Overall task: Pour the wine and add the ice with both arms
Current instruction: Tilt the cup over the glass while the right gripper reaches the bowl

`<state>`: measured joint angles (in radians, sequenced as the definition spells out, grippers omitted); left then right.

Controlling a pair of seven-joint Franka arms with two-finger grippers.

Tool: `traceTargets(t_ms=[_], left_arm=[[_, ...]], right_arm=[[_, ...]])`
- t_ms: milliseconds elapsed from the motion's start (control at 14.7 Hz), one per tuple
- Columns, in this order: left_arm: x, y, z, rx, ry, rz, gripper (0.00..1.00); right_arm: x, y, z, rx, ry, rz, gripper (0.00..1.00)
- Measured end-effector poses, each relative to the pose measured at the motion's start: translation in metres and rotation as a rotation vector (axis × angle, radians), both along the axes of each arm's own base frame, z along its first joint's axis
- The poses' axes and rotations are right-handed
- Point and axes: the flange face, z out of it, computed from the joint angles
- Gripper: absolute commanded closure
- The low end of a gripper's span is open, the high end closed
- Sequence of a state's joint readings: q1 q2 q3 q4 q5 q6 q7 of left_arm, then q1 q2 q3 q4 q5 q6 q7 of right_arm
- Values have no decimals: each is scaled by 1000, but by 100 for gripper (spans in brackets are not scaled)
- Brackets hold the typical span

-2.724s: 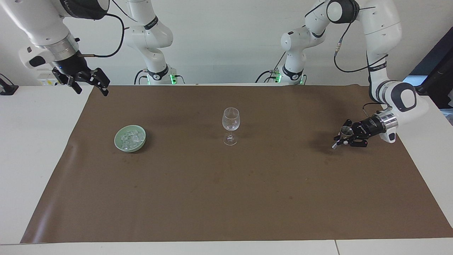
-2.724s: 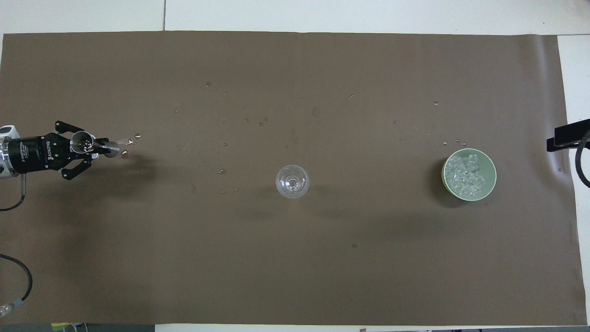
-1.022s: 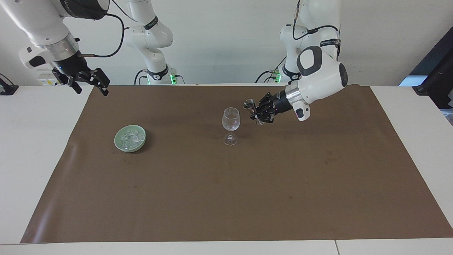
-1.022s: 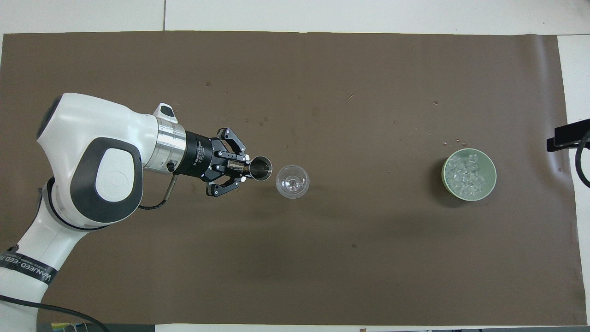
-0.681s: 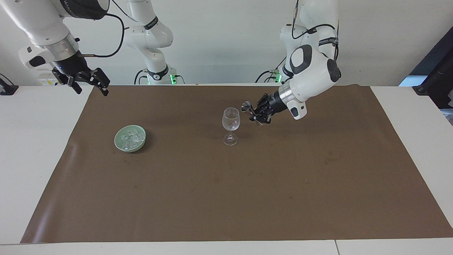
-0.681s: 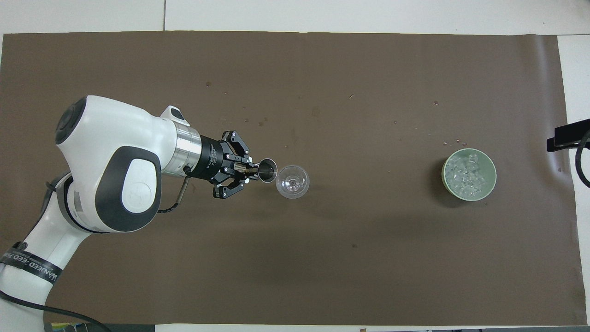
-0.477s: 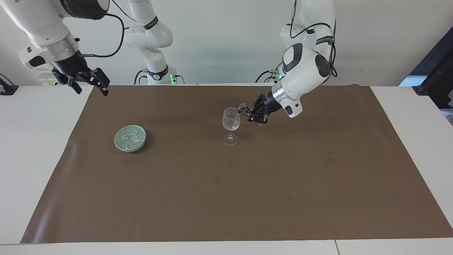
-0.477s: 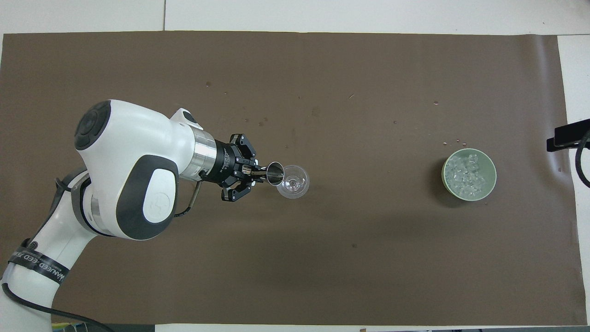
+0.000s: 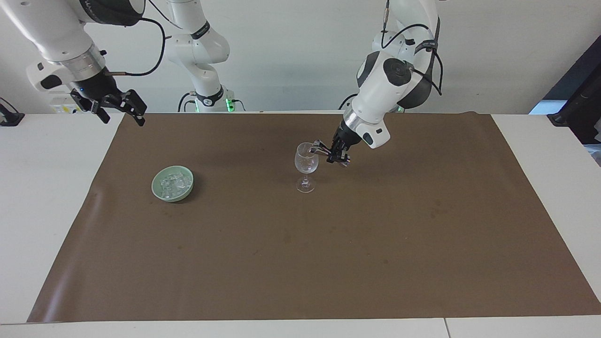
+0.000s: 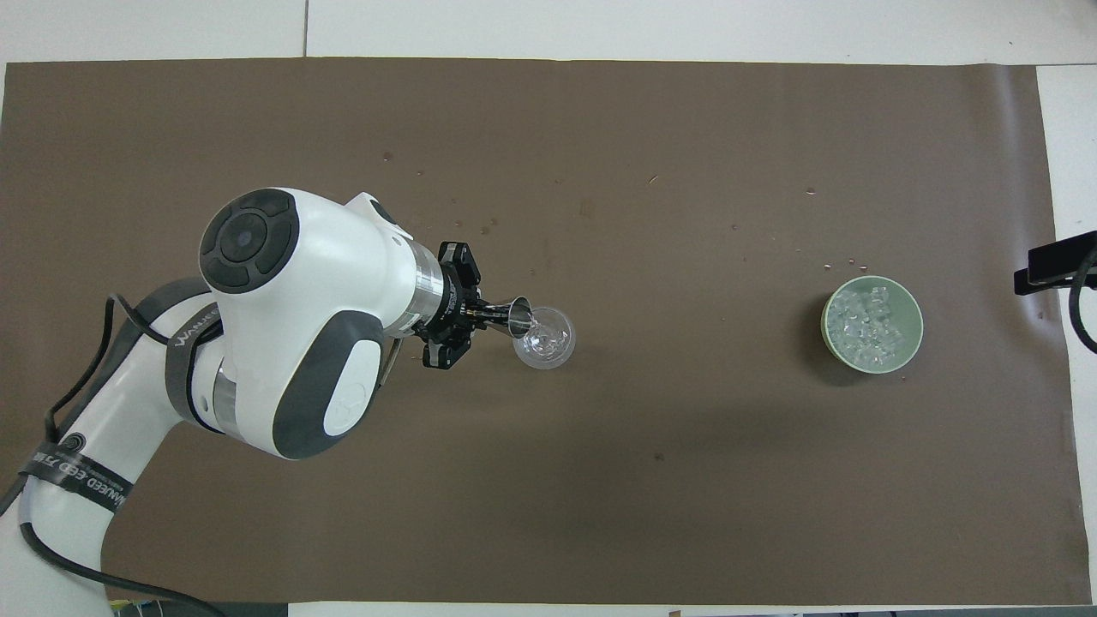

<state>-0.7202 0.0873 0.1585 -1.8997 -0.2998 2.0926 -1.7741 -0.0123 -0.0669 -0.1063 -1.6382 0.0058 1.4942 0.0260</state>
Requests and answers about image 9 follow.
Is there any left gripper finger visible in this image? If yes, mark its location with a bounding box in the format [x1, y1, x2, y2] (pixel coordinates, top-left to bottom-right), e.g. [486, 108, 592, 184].
[310, 139, 336, 156]
[326, 150, 352, 168]

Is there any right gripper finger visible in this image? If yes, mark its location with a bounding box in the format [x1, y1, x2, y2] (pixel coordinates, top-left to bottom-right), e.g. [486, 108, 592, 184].
[70, 89, 112, 125]
[104, 89, 147, 127]

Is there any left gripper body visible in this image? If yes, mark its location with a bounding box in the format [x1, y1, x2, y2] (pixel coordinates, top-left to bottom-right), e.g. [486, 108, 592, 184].
[330, 120, 362, 153]

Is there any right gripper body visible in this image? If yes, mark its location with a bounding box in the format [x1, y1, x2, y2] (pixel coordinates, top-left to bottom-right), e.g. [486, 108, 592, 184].
[74, 68, 121, 102]

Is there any clear wine glass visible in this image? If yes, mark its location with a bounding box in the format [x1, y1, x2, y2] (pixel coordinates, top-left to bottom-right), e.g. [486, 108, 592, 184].
[294, 142, 320, 194]

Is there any black stand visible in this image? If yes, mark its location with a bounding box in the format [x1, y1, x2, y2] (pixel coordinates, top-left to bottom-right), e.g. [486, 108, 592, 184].
[0, 97, 25, 127]
[547, 47, 601, 145]

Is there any green ceramic bowl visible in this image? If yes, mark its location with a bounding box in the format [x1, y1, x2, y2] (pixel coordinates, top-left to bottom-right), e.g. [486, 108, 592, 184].
[151, 165, 195, 203]

